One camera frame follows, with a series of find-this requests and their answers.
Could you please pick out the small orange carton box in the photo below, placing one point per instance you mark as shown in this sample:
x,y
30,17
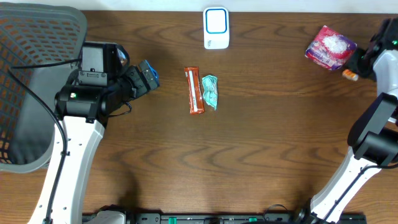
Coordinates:
x,y
348,74

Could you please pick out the orange brown snack bar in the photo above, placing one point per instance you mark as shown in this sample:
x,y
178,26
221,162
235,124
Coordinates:
x,y
195,95

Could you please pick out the white barcode scanner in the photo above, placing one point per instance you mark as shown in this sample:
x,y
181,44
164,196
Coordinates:
x,y
216,28

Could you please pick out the dark grey plastic basket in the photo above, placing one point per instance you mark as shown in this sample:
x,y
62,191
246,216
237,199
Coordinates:
x,y
39,46

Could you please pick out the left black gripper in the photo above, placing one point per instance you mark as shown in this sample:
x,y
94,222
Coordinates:
x,y
137,83

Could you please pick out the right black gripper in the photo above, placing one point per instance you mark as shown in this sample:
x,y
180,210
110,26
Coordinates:
x,y
354,64

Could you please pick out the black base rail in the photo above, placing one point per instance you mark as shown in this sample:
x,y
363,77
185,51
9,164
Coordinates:
x,y
155,218

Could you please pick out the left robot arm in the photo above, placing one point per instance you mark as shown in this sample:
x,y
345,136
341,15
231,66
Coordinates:
x,y
82,112

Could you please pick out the red purple snack bag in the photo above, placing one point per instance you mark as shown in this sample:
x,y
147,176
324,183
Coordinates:
x,y
330,49

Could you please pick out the teal snack wrapper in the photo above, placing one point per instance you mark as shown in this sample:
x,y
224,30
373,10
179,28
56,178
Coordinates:
x,y
210,94

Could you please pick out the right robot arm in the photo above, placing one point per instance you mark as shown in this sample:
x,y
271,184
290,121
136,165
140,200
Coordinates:
x,y
371,146

